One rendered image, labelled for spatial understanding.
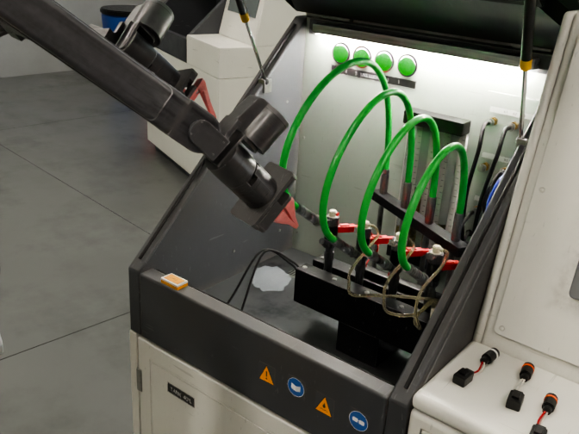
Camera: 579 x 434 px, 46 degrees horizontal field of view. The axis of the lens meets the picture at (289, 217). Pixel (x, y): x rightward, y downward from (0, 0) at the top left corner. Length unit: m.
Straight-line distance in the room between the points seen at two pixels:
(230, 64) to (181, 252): 2.65
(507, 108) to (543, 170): 0.29
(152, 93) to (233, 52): 3.22
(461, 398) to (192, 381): 0.61
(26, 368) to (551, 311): 2.16
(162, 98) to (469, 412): 0.65
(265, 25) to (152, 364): 2.91
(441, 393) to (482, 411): 0.07
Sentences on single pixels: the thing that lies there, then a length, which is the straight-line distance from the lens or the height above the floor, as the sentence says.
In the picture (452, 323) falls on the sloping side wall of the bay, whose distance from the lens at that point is 1.20.
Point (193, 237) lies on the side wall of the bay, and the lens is 1.59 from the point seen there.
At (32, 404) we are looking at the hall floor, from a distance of 2.75.
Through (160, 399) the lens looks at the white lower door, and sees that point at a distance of 1.63.
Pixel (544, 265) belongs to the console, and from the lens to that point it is 1.25.
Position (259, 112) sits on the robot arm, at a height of 1.41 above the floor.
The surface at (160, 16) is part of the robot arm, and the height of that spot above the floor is 1.50.
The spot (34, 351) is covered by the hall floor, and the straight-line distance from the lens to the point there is 3.03.
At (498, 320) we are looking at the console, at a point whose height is 1.03.
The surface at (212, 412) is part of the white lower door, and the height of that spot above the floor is 0.71.
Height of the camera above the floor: 1.65
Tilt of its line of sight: 23 degrees down
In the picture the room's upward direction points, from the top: 4 degrees clockwise
